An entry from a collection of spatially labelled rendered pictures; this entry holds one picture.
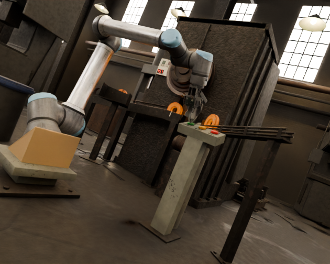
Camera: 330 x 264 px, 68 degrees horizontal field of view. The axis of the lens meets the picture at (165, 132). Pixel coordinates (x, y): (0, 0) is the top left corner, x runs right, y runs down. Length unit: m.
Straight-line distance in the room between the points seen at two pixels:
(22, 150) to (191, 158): 0.82
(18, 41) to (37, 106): 3.39
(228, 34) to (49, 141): 1.90
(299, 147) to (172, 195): 6.98
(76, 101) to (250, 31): 1.68
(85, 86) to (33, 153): 0.52
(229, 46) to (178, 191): 1.61
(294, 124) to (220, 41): 5.99
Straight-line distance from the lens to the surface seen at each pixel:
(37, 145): 1.32
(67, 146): 1.39
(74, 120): 1.55
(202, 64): 1.27
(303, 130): 8.20
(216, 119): 1.87
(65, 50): 9.06
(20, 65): 3.96
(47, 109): 1.43
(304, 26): 7.59
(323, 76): 8.70
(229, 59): 2.44
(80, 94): 1.58
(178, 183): 1.31
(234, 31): 2.57
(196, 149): 1.29
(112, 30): 1.50
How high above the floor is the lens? 0.50
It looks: level
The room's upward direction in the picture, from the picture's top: 23 degrees clockwise
